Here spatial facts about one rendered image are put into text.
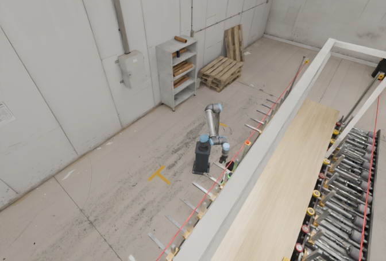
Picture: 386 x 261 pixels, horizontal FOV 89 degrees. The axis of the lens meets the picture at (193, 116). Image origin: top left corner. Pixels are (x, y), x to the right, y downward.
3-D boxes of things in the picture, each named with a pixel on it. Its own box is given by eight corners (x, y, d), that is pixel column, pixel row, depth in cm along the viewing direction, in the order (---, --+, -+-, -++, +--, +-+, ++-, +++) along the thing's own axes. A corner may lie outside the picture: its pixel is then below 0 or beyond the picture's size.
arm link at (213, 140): (203, 102, 293) (210, 142, 254) (212, 102, 294) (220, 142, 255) (203, 107, 303) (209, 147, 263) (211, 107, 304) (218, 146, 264)
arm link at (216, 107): (208, 141, 337) (211, 102, 299) (218, 140, 339) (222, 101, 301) (209, 146, 324) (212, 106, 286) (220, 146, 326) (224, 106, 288)
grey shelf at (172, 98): (161, 104, 516) (154, 46, 411) (183, 89, 569) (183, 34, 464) (173, 111, 496) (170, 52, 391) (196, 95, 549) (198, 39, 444)
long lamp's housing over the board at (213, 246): (179, 252, 82) (178, 246, 77) (317, 55, 225) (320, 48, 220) (203, 274, 77) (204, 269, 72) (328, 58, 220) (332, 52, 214)
